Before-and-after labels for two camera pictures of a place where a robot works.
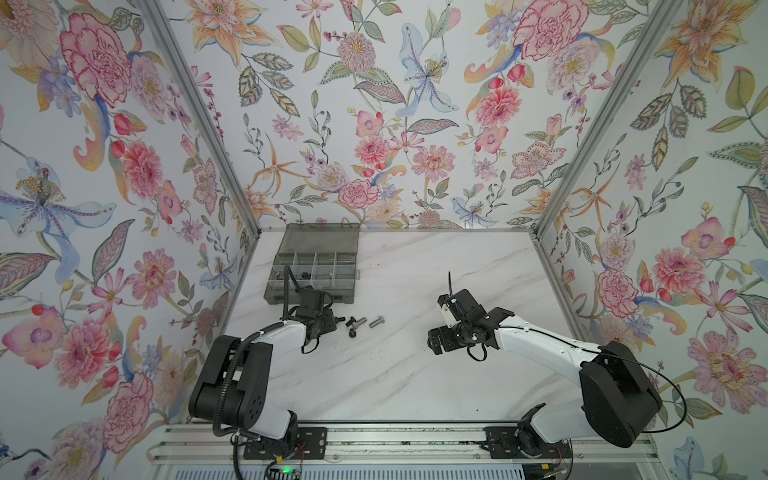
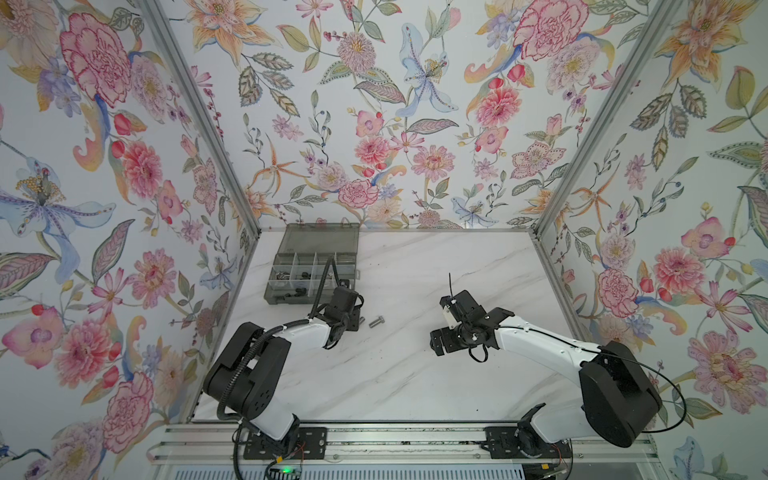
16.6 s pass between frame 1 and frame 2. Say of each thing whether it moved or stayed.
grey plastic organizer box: stayed
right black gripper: stayed
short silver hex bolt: stayed
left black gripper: moved
